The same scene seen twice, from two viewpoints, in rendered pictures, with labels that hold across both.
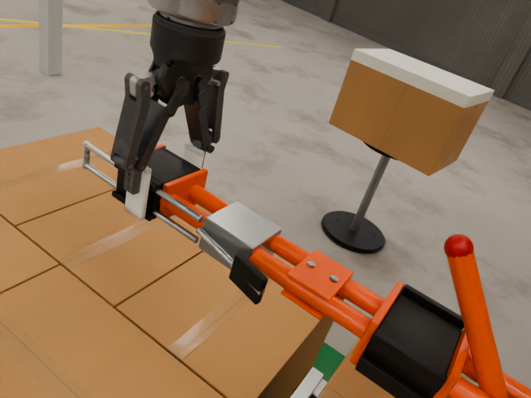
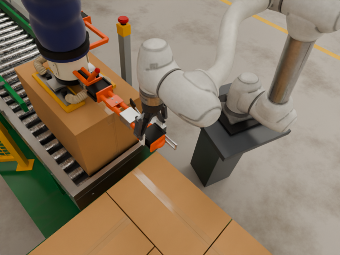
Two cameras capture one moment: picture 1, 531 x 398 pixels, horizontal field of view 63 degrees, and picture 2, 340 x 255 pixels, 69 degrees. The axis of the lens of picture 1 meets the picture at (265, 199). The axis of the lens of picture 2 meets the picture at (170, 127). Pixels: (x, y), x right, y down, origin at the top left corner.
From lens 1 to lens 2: 118 cm
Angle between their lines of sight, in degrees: 97
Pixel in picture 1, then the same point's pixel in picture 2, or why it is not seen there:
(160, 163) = (153, 133)
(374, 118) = not seen: outside the picture
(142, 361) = (142, 214)
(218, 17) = not seen: hidden behind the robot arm
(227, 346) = (104, 222)
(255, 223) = (127, 114)
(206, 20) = not seen: hidden behind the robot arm
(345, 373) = (101, 117)
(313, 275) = (117, 99)
